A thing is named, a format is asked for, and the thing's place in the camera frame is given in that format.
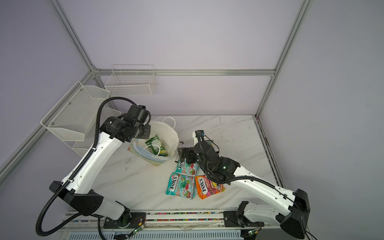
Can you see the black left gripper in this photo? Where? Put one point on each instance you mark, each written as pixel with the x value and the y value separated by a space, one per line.
pixel 147 128

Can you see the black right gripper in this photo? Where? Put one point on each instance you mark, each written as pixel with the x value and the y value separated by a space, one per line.
pixel 189 151

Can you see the green candy bag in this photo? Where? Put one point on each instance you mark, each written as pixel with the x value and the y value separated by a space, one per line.
pixel 156 146

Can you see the white printed paper bag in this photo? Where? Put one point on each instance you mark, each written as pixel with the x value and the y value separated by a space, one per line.
pixel 165 130

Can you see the teal fox's candy bag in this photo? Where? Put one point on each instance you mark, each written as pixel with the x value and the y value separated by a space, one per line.
pixel 187 169
pixel 181 186

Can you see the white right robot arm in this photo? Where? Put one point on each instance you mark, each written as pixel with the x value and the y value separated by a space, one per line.
pixel 292 207

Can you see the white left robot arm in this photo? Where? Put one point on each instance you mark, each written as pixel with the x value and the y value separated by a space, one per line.
pixel 77 185

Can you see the orange Fox's candy bag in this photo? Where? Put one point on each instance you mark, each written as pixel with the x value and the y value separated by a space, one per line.
pixel 207 188

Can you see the white mesh shelf upper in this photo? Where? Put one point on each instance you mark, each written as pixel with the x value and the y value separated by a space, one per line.
pixel 70 119

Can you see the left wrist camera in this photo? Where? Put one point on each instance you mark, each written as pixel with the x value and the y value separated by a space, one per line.
pixel 137 115

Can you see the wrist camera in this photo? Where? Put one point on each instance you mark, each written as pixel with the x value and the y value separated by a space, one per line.
pixel 137 115
pixel 198 136

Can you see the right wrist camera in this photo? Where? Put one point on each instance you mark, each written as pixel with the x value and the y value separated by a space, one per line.
pixel 198 136

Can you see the white wire basket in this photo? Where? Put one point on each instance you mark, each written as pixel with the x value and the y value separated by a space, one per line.
pixel 131 81

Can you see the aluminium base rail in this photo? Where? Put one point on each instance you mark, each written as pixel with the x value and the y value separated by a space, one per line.
pixel 160 225

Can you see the aluminium frame posts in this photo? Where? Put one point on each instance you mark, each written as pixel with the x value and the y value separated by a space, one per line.
pixel 11 165

